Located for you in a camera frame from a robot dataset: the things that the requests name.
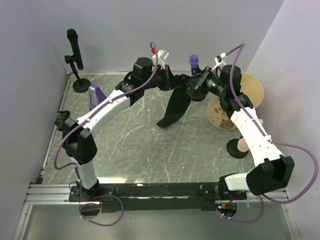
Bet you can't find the purple microphone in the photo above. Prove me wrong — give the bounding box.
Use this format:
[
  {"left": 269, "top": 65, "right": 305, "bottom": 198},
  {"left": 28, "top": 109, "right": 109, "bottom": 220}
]
[{"left": 189, "top": 54, "right": 200, "bottom": 76}]

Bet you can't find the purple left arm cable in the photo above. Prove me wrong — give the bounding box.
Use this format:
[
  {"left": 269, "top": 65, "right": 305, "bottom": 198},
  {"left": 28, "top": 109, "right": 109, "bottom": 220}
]
[{"left": 54, "top": 41, "right": 160, "bottom": 227}]

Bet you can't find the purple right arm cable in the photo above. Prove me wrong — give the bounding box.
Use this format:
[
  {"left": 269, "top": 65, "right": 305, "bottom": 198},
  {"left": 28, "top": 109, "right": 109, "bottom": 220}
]
[{"left": 224, "top": 43, "right": 320, "bottom": 223}]

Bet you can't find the black trash bag roll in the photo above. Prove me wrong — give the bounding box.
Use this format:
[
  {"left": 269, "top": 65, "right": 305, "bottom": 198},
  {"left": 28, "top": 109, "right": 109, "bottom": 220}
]
[{"left": 156, "top": 85, "right": 191, "bottom": 128}]

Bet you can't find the black microphone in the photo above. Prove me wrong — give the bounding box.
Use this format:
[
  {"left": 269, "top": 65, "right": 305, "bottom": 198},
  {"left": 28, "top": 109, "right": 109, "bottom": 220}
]
[{"left": 67, "top": 28, "right": 84, "bottom": 70}]

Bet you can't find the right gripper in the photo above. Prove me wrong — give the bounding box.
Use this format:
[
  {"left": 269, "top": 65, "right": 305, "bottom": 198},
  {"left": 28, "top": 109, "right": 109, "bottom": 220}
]
[{"left": 184, "top": 66, "right": 227, "bottom": 98}]

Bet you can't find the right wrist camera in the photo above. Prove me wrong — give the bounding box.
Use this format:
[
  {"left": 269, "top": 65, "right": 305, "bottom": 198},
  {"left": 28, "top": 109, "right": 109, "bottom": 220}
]
[{"left": 211, "top": 52, "right": 227, "bottom": 72}]

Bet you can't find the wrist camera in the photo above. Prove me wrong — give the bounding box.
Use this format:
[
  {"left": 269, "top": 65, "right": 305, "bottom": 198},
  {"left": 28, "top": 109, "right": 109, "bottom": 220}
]
[
  {"left": 151, "top": 48, "right": 170, "bottom": 69},
  {"left": 211, "top": 52, "right": 227, "bottom": 72}
]

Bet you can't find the beige paper trash bin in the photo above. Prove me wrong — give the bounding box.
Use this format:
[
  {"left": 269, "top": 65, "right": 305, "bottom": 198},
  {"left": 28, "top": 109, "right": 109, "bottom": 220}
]
[{"left": 206, "top": 70, "right": 265, "bottom": 132}]

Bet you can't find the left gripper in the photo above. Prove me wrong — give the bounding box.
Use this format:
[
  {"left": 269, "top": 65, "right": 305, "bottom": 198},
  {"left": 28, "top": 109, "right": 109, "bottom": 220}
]
[{"left": 142, "top": 65, "right": 182, "bottom": 92}]

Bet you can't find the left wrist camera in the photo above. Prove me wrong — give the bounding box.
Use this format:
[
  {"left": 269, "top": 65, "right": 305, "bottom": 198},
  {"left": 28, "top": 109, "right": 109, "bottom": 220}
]
[{"left": 151, "top": 48, "right": 170, "bottom": 69}]

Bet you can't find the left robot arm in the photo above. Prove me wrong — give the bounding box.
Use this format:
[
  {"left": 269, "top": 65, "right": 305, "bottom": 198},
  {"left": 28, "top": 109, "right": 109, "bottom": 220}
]
[{"left": 61, "top": 57, "right": 191, "bottom": 201}]

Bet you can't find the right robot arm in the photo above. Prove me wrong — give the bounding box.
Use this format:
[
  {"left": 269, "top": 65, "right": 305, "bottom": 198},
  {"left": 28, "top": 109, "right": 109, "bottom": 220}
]
[{"left": 181, "top": 65, "right": 295, "bottom": 199}]

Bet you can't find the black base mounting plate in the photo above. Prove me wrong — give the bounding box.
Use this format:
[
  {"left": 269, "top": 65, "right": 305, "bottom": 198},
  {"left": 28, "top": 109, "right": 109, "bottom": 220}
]
[{"left": 68, "top": 182, "right": 247, "bottom": 213}]

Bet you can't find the aluminium rail frame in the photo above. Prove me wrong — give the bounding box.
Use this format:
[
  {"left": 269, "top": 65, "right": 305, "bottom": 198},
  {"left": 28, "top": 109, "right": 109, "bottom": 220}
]
[{"left": 11, "top": 72, "right": 301, "bottom": 240}]

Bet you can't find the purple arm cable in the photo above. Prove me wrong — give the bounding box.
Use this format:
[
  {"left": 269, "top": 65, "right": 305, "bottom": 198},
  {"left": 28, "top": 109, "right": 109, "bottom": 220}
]
[
  {"left": 54, "top": 41, "right": 160, "bottom": 227},
  {"left": 224, "top": 43, "right": 320, "bottom": 223}
]

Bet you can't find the black microphone stand left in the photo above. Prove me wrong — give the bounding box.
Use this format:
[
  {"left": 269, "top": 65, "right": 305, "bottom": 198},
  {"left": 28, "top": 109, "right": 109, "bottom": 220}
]
[{"left": 64, "top": 55, "right": 91, "bottom": 93}]

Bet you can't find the purple metronome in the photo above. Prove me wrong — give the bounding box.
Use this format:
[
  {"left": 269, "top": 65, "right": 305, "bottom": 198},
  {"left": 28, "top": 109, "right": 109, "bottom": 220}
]
[{"left": 88, "top": 83, "right": 107, "bottom": 111}]

